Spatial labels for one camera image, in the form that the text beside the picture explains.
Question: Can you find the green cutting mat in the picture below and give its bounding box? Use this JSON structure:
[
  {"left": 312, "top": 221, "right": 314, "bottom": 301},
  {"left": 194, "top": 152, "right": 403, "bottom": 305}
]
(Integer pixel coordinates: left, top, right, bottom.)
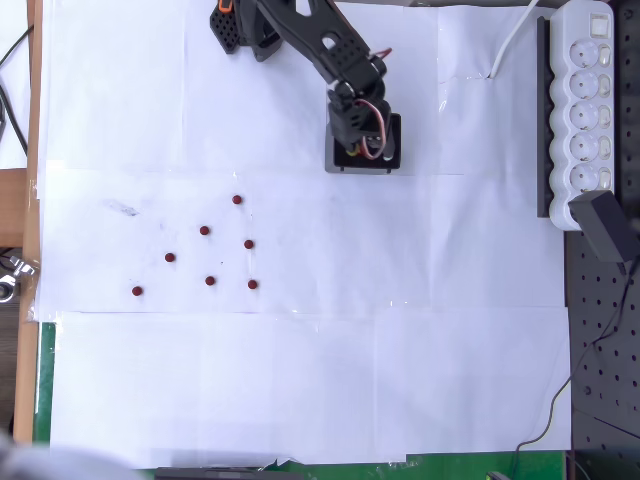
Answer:
[{"left": 33, "top": 321, "right": 571, "bottom": 480}]

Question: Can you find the white power strip cable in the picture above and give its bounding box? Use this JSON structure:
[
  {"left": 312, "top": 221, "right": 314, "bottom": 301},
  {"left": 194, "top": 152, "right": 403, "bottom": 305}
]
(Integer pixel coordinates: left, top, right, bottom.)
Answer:
[{"left": 487, "top": 0, "right": 542, "bottom": 80}]

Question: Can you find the black power adapter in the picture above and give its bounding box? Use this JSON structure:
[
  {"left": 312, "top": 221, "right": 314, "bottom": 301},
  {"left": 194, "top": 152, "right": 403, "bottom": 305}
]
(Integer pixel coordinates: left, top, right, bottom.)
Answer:
[{"left": 568, "top": 189, "right": 634, "bottom": 265}]

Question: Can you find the brown wooden board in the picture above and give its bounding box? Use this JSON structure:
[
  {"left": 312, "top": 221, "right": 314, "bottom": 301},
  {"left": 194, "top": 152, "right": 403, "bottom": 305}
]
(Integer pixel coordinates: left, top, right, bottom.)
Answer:
[{"left": 12, "top": 0, "right": 45, "bottom": 445}]

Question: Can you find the white power strip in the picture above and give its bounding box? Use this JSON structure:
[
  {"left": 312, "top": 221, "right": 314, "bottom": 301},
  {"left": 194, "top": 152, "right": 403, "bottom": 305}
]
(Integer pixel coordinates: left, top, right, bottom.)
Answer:
[{"left": 548, "top": 0, "right": 616, "bottom": 232}]

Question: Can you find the flat black device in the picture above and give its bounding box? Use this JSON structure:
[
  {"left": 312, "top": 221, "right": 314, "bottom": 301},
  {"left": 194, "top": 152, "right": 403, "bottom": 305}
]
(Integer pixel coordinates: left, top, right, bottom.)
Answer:
[{"left": 153, "top": 466, "right": 305, "bottom": 480}]

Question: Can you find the dark ribbed panel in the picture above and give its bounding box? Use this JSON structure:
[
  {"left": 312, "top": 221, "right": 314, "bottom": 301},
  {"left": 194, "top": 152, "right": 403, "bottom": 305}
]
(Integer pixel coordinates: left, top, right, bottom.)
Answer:
[{"left": 0, "top": 299, "right": 24, "bottom": 431}]

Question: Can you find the blurry grey object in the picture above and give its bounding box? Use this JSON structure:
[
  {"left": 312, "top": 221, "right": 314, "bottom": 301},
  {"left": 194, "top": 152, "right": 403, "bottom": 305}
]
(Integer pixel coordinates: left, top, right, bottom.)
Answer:
[{"left": 0, "top": 428, "right": 134, "bottom": 480}]

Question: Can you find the metal clamp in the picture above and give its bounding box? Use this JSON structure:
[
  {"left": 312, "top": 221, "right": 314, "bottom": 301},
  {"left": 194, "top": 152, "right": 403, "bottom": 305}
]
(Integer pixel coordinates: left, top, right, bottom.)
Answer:
[{"left": 0, "top": 254, "right": 39, "bottom": 302}]

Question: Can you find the black plastic bin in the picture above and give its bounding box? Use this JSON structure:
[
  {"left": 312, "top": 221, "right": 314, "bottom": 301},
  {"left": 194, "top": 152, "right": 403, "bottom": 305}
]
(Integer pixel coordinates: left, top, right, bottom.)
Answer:
[{"left": 324, "top": 110, "right": 403, "bottom": 175}]

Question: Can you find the thin black adapter cable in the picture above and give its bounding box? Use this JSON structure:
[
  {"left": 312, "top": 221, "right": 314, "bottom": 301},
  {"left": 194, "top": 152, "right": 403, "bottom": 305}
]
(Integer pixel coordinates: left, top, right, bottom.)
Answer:
[{"left": 513, "top": 259, "right": 640, "bottom": 480}]

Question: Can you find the black perforated pegboard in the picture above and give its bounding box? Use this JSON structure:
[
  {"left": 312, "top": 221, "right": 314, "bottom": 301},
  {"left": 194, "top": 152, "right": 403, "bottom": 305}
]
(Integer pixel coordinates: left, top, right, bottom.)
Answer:
[{"left": 563, "top": 0, "right": 640, "bottom": 480}]

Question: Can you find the thick black cable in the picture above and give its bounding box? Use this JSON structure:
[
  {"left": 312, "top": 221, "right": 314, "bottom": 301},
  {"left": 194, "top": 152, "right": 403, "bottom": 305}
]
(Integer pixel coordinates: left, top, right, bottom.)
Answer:
[{"left": 0, "top": 83, "right": 29, "bottom": 157}]

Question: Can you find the white paper table cover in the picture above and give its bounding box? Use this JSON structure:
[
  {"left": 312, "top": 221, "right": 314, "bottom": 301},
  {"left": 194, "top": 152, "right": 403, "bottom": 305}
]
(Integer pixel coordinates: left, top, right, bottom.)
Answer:
[{"left": 33, "top": 0, "right": 574, "bottom": 471}]

